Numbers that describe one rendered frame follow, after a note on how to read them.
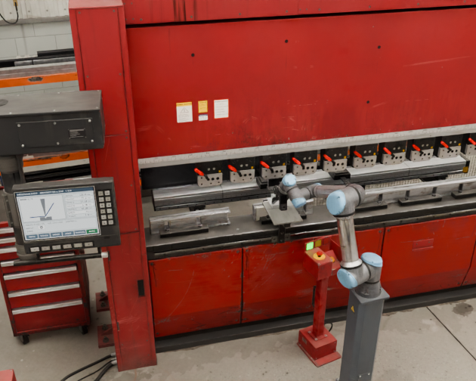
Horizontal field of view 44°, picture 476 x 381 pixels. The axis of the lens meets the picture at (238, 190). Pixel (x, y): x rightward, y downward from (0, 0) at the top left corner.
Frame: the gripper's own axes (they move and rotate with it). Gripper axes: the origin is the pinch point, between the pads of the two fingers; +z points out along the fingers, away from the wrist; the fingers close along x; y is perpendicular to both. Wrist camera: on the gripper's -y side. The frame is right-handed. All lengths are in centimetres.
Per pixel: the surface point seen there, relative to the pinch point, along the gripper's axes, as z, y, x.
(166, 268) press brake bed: 19, -26, 73
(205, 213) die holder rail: 6.4, 1.5, 44.9
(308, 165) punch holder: -15.8, 16.5, -19.9
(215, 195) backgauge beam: 23.2, 18.6, 33.6
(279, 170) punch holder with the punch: -15.2, 16.0, -0.9
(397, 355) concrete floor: 47, -101, -72
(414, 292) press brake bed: 65, -60, -106
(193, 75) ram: -63, 57, 50
